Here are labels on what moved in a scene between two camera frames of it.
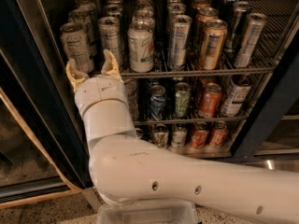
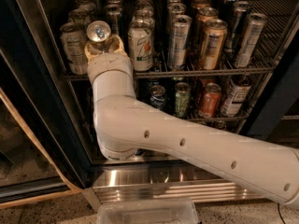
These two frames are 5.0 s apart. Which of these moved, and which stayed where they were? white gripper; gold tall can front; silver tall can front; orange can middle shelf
Moved: white gripper
Stayed: gold tall can front; orange can middle shelf; silver tall can front
